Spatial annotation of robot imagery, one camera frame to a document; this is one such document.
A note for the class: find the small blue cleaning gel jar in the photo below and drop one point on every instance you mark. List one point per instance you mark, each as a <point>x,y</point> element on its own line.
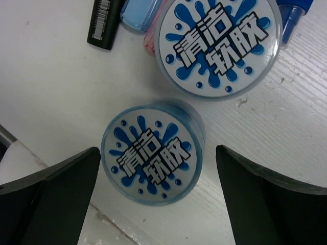
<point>153,153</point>

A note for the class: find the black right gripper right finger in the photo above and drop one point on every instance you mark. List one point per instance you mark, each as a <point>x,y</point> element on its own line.
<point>266,207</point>

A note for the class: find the black highlighter with barcode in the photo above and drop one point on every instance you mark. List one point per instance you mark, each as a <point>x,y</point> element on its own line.
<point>105,19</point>

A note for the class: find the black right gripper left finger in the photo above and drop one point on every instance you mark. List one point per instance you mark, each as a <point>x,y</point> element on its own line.
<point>49,206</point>

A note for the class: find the large blue cleaning gel jar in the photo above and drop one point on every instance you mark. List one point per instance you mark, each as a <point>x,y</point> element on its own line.
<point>217,49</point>

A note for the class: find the pink eraser capsule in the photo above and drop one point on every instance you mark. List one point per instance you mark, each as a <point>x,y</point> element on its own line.
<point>149,41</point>

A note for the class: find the blue spray pen bottle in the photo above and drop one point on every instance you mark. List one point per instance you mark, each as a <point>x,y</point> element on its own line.
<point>291,12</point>

